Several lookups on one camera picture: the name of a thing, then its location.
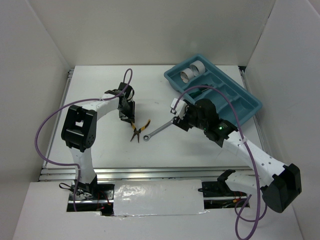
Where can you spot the teal plastic organizer tray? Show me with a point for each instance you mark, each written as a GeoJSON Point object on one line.
{"type": "Point", "coordinates": [226, 90]}

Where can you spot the silver ratchet wrench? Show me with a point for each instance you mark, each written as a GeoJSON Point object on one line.
{"type": "Point", "coordinates": [147, 137]}

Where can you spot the white foil cover plate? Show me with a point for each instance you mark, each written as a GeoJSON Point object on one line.
{"type": "Point", "coordinates": [158, 198]}

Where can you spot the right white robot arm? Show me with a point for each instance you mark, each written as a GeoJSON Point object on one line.
{"type": "Point", "coordinates": [280, 184]}

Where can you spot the yellow black needle-nose pliers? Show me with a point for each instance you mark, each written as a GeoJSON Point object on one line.
{"type": "Point", "coordinates": [136, 132]}

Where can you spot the long green screwdriver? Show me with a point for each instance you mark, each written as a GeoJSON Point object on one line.
{"type": "Point", "coordinates": [198, 92]}

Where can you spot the clear packing tape roll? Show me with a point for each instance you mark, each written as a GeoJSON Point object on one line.
{"type": "Point", "coordinates": [197, 67]}

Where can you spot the small white tape roll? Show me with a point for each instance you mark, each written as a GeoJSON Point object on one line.
{"type": "Point", "coordinates": [186, 75]}

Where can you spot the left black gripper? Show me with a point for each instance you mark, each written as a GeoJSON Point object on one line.
{"type": "Point", "coordinates": [131, 116]}

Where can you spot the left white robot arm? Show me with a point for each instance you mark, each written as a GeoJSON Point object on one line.
{"type": "Point", "coordinates": [80, 128]}

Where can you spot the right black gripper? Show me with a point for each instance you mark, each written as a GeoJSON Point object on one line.
{"type": "Point", "coordinates": [182, 123]}

